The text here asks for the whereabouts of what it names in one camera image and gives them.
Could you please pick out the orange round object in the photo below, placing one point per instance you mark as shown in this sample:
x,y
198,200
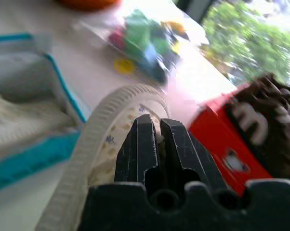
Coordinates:
x,y
89,3

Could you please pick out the clear bag of colourful toys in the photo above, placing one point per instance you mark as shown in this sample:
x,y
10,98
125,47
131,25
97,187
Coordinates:
x,y
147,45

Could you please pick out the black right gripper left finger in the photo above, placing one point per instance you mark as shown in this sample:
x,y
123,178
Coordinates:
x,y
137,154

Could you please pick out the yellow toy piece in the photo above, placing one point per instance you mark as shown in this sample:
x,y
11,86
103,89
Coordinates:
x,y
124,65

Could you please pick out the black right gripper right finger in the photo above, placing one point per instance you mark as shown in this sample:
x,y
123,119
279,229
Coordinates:
x,y
183,154

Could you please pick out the white floral canvas shoe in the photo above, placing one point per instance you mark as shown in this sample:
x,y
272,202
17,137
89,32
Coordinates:
x,y
96,149

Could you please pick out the red and brown snack box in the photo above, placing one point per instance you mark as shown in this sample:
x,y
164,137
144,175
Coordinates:
x,y
251,134

